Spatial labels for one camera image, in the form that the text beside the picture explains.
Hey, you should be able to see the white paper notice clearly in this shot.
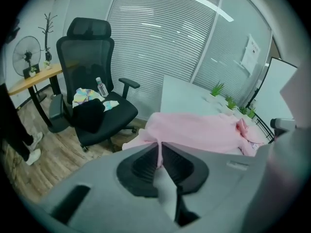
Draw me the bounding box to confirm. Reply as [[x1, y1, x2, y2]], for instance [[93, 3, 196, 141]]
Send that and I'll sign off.
[[240, 34, 260, 75]]

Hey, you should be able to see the black standing fan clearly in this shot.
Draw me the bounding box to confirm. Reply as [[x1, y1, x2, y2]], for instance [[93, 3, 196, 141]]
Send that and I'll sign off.
[[12, 35, 41, 77]]

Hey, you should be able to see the large iridescent cloth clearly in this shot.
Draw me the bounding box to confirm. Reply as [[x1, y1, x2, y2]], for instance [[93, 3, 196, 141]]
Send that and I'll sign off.
[[72, 88, 105, 108]]

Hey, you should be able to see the clear plastic water bottle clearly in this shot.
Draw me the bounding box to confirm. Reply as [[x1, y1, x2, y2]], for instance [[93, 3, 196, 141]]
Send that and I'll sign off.
[[95, 77, 109, 98]]

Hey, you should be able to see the yellow wooden round table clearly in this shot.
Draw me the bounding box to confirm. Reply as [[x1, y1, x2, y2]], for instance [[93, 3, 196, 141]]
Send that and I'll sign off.
[[8, 62, 81, 128]]

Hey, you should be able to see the pink cartoon print sweatshirt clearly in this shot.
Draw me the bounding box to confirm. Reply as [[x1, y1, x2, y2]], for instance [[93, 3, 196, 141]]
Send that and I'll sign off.
[[121, 112, 276, 169]]

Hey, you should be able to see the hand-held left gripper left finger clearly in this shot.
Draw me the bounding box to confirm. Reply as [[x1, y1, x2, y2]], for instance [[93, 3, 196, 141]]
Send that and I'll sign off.
[[41, 142, 180, 228]]

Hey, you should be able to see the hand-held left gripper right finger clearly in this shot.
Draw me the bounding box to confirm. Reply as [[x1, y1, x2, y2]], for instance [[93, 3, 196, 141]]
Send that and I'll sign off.
[[162, 141, 270, 228]]

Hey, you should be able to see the small iridescent cloth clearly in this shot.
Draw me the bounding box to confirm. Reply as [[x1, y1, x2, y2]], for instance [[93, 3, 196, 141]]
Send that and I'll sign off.
[[102, 100, 120, 112]]

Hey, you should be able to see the large whiteboard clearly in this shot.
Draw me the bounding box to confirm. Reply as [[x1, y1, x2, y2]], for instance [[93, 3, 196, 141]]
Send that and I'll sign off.
[[245, 57, 299, 121]]

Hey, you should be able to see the spiky green potted plant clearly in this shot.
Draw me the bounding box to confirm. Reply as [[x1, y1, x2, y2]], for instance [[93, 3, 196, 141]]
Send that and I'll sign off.
[[225, 95, 238, 113], [209, 81, 225, 103]]

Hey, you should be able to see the black picture frame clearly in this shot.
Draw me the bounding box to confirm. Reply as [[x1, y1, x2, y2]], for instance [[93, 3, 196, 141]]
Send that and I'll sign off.
[[23, 63, 40, 79]]

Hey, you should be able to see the black office chair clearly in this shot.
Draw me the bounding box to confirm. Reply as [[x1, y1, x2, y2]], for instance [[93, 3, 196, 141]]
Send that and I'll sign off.
[[48, 17, 141, 152]]

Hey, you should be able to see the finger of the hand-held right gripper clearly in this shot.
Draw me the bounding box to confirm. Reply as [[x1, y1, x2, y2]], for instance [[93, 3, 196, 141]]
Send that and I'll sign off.
[[270, 118, 296, 138]]

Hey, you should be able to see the tall spiky potted plant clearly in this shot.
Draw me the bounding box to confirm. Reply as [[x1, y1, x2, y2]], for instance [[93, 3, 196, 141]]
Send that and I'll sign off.
[[246, 107, 258, 120]]

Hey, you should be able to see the black coat rack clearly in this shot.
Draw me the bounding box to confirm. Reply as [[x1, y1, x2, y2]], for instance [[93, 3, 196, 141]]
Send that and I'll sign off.
[[38, 12, 58, 60]]

